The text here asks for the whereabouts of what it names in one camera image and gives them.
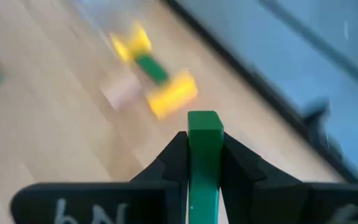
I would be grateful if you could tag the natural wooden block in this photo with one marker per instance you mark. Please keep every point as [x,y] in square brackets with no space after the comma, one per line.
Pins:
[121,91]

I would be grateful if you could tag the black frame bracket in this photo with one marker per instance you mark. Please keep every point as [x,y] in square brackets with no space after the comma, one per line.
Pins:
[317,124]

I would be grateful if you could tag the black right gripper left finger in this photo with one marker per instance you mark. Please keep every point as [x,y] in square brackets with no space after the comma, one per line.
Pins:
[154,199]

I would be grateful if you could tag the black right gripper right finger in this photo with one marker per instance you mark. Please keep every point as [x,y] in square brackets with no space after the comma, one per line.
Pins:
[259,199]

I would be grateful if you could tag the black table frame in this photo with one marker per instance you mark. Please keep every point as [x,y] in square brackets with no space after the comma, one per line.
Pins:
[256,84]

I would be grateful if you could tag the yellow wooden cube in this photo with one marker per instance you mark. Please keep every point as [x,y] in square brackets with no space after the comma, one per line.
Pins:
[138,40]

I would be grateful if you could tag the flat yellow wooden block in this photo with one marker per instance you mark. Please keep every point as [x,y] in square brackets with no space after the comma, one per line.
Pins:
[172,95]

